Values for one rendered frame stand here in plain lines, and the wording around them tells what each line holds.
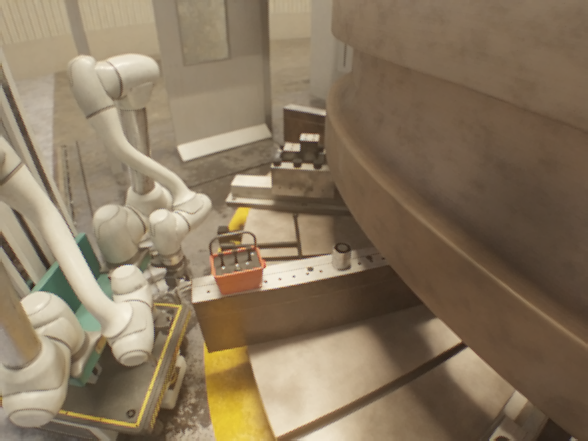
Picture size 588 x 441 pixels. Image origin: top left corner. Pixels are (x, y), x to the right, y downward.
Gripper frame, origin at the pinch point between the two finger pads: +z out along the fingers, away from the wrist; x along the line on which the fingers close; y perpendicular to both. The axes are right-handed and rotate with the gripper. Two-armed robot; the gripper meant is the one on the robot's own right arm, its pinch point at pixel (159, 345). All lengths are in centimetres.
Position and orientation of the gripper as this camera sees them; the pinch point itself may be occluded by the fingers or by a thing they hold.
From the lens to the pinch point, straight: 128.6
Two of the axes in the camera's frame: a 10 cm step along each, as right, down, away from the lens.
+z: 0.0, 8.1, 5.9
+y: -10.0, -0.3, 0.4
